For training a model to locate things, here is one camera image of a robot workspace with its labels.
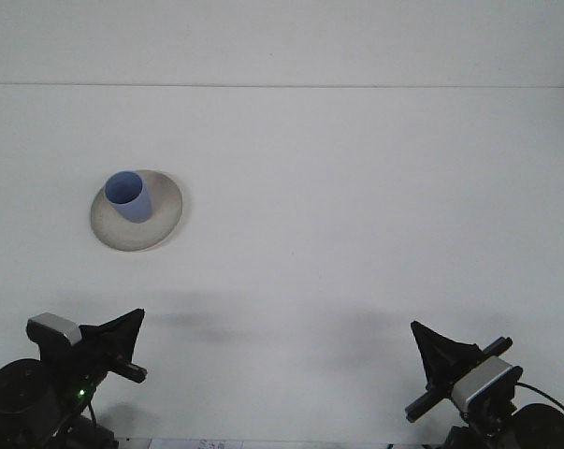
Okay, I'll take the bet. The pale round plate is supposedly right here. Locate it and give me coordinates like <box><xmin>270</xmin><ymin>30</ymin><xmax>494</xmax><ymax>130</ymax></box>
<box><xmin>90</xmin><ymin>168</ymin><xmax>186</xmax><ymax>253</ymax></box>

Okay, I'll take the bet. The grey camera box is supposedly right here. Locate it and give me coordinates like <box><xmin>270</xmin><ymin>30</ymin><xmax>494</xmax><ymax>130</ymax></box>
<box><xmin>450</xmin><ymin>357</ymin><xmax>524</xmax><ymax>413</ymax></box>
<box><xmin>26</xmin><ymin>312</ymin><xmax>82</xmax><ymax>348</ymax></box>

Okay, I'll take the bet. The pale blue cup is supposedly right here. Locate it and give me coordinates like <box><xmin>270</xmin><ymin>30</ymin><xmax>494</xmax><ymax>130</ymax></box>
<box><xmin>104</xmin><ymin>170</ymin><xmax>153</xmax><ymax>225</ymax></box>

